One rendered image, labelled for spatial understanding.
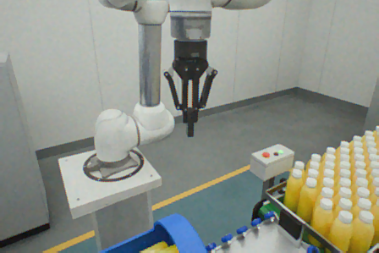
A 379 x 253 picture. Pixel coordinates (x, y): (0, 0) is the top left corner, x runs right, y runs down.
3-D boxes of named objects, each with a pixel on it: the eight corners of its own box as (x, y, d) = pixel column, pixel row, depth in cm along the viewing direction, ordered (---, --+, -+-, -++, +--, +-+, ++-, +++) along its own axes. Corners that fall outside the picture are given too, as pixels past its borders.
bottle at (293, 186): (299, 204, 120) (305, 171, 113) (298, 214, 114) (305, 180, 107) (282, 200, 122) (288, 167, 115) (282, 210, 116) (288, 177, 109)
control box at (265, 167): (249, 170, 128) (250, 153, 124) (277, 159, 137) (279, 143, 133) (263, 181, 120) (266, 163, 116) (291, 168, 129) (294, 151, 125)
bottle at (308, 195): (303, 225, 108) (310, 190, 101) (292, 213, 114) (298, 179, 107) (315, 220, 110) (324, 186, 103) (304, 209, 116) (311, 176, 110)
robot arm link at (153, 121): (127, 137, 134) (163, 129, 145) (139, 153, 121) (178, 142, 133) (120, -25, 102) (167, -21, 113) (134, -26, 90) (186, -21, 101)
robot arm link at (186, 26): (217, 13, 51) (216, 42, 53) (205, 12, 59) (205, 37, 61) (173, 12, 49) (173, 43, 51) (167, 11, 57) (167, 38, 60)
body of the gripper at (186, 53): (173, 41, 52) (174, 85, 55) (213, 41, 53) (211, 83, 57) (169, 37, 59) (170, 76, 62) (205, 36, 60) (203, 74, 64)
